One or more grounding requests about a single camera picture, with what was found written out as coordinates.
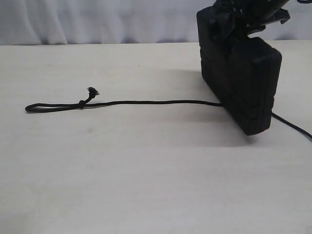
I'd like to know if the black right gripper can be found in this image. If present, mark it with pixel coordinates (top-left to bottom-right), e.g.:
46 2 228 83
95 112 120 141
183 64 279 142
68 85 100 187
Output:
207 0 291 41

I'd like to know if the black plastic carrying case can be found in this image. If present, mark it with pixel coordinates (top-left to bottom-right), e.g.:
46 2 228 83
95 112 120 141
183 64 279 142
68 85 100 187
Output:
196 6 282 136

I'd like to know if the black braided rope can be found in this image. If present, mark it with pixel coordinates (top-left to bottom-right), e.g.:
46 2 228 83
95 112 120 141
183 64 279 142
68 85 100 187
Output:
24 86 312 140

